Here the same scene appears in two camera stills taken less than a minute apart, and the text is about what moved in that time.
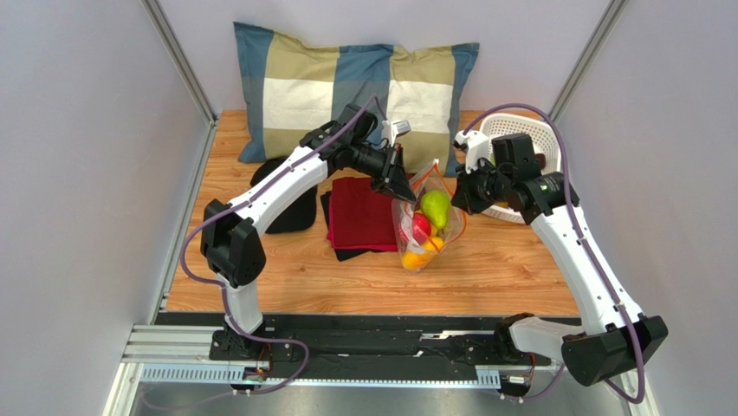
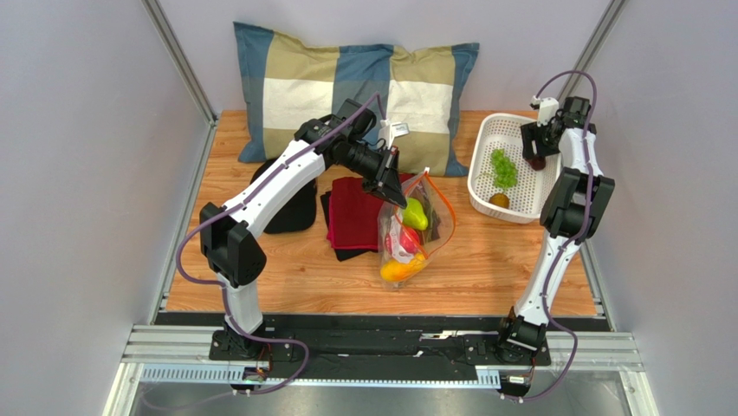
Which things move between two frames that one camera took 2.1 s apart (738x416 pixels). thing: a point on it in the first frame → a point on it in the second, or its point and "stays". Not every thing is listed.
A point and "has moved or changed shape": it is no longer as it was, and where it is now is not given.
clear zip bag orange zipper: [426, 218] has moved or changed shape
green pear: [436, 204] → [413, 215]
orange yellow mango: [416, 261] has moved or changed shape
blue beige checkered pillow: [291, 82] stays
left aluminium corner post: [172, 45] stays
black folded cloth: [342, 254] stays
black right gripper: [467, 192] → [532, 141]
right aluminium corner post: [605, 24] stays
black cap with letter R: [297, 217] stays
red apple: [421, 228] → [409, 237]
